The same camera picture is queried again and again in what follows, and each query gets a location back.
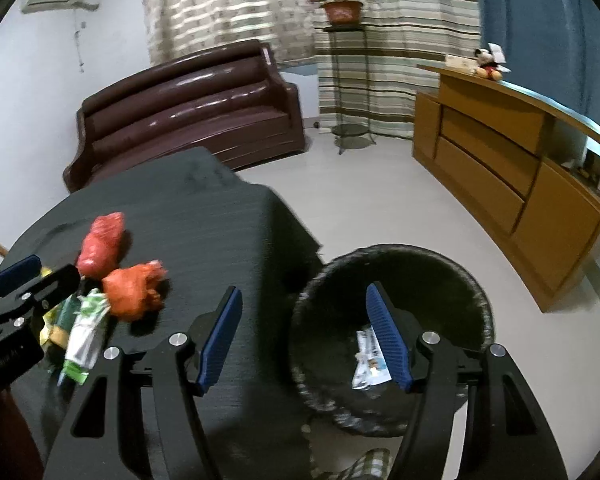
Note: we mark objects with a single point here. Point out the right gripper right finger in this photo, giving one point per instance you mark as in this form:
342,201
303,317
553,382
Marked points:
507,435

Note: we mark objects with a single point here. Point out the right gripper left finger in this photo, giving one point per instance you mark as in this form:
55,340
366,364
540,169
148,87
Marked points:
103,435

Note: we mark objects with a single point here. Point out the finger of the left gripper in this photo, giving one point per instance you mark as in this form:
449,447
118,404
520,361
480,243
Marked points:
22,271
37,296

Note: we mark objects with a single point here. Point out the white milk powder sachet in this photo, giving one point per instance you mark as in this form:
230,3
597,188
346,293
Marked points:
371,368

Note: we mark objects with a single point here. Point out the black round trash bin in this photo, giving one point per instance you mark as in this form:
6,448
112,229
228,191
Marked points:
400,292

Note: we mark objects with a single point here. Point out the yellow crumpled wrapper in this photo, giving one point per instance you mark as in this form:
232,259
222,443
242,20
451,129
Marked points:
49,320

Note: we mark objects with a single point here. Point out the white green wrapper tube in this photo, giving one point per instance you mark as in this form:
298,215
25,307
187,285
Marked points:
86,337

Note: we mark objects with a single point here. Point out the orange crumpled plastic bag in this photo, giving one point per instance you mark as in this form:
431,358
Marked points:
131,292

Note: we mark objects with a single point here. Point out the dark grey table cloth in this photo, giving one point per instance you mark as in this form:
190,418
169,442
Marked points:
210,230

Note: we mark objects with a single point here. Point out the wooden tv cabinet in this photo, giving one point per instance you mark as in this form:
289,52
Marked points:
514,159

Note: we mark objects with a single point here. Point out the dark brown leather sofa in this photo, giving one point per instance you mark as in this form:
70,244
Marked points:
230,100

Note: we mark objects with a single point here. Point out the mickey mouse plush toy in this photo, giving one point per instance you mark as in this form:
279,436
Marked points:
490,62

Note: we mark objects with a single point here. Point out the small box on cabinet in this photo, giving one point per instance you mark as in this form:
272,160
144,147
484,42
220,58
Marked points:
461,63

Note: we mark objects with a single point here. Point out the black metal plant stand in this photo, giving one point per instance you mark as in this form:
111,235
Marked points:
350,62

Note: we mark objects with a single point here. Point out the blue curtain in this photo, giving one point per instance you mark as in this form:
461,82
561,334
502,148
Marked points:
551,46

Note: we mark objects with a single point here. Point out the potted plant terracotta pot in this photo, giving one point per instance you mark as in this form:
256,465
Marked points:
341,12

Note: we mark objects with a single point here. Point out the striped beige curtain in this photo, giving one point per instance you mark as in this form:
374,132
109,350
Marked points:
403,36

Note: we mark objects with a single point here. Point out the white wall air conditioner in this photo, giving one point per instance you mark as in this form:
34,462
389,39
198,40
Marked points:
32,6

